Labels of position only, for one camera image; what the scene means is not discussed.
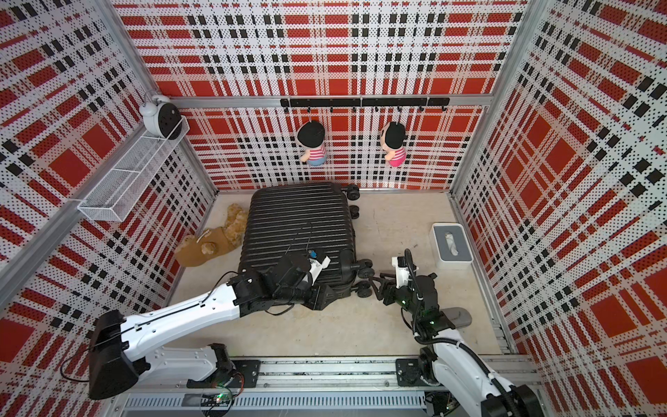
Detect grey cloth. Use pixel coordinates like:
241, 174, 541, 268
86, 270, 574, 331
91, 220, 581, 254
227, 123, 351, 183
441, 307, 472, 328

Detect white alarm clock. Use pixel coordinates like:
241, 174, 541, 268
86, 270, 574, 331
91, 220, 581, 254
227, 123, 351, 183
139, 95, 182, 140

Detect black wall hook rail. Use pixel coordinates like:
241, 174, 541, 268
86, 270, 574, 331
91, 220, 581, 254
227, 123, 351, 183
280, 97, 451, 109

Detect hanging doll blue shorts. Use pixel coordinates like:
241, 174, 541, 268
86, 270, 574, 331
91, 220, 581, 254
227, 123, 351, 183
296, 121, 327, 166

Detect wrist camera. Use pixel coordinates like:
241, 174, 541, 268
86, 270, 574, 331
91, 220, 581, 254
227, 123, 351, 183
392, 248, 418, 288
307, 250, 331, 286

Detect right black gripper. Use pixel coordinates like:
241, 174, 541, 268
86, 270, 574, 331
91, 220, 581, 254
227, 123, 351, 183
369, 273, 422, 320

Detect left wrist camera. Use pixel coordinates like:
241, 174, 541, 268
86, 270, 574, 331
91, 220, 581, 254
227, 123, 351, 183
307, 250, 331, 286

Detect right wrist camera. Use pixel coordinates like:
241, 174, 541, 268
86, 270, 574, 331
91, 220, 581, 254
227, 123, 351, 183
392, 248, 418, 288

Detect hanging doll pink shorts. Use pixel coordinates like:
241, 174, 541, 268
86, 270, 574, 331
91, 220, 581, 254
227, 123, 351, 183
380, 122, 406, 168

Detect brown teddy bear plush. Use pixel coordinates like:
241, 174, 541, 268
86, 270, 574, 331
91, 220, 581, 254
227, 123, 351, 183
175, 203, 248, 268

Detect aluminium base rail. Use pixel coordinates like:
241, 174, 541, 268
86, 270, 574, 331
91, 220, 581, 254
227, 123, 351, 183
108, 355, 548, 417

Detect white tissue box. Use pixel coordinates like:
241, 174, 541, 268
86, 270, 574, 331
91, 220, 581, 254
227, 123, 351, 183
429, 222, 474, 270

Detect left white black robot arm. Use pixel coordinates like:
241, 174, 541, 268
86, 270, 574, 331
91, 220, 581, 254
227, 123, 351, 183
88, 250, 337, 400

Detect black ribbed hard-shell suitcase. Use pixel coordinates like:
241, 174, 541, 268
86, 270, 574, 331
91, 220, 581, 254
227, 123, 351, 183
239, 182, 373, 298

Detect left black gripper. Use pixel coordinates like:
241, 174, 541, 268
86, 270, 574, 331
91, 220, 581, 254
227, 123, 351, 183
276, 279, 339, 309

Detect white wire mesh shelf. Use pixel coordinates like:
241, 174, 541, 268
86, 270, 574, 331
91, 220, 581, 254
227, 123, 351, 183
77, 116, 189, 222

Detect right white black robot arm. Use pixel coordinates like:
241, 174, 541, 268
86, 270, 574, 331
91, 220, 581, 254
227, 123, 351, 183
369, 273, 545, 416

